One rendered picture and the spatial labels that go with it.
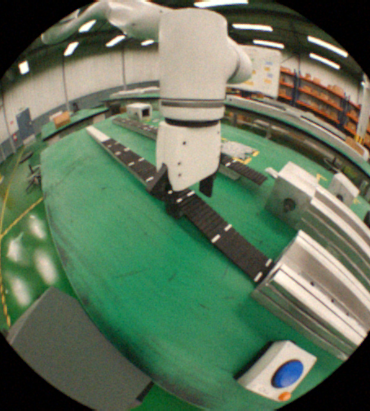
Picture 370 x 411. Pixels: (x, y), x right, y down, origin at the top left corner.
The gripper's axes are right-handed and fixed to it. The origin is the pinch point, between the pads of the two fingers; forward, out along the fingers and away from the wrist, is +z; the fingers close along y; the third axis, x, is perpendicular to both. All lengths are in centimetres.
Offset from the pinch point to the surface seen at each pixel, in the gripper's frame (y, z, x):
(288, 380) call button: 13.8, -3.4, 31.5
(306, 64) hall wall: -1040, -300, -152
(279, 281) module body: 4.8, -4.4, 20.3
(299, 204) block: -14.0, -2.4, 17.4
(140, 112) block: -29, -2, -73
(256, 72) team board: -274, -54, -120
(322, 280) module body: -2.2, -1.5, 28.3
